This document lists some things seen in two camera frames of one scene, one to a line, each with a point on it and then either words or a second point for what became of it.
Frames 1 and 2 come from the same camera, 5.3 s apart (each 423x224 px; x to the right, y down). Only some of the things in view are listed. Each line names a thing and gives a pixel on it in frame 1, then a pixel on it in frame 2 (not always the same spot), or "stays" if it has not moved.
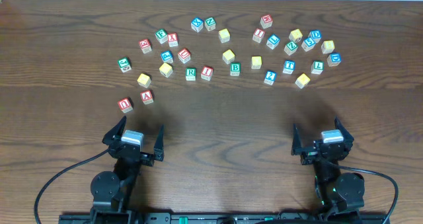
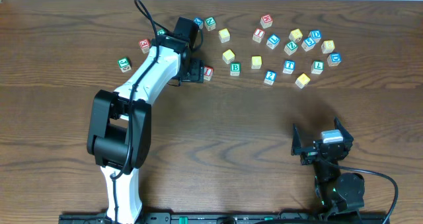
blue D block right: x=334 y=59 stays
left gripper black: x=133 y=152 to x=197 y=72
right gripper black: x=324 y=149 stays
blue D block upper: x=316 y=35 stays
